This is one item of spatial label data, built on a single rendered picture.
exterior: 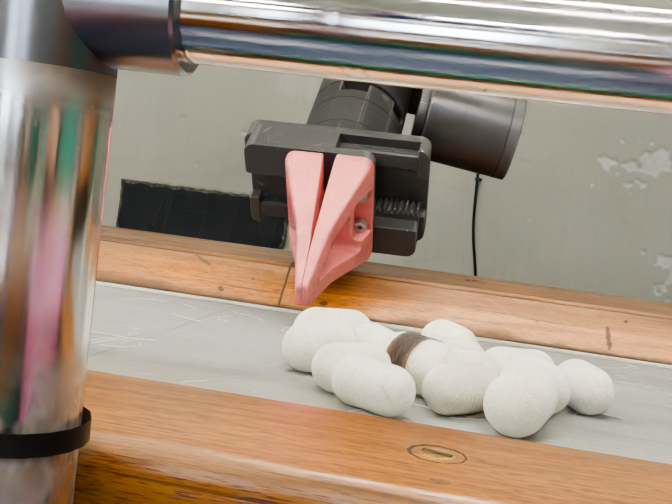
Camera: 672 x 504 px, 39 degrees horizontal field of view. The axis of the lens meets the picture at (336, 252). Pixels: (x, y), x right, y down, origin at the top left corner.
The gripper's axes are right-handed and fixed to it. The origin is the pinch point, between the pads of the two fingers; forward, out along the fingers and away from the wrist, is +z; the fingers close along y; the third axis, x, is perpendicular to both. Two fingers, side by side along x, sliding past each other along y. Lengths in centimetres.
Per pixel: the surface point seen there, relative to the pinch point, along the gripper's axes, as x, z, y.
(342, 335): -5.3, 7.8, 3.4
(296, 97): 101, -166, -43
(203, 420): -17.6, 21.7, 3.3
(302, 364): -5.3, 9.6, 2.2
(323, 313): -3.8, 5.3, 2.1
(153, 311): 1.0, 2.3, -7.3
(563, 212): 121, -157, 28
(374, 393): -8.8, 13.3, 5.6
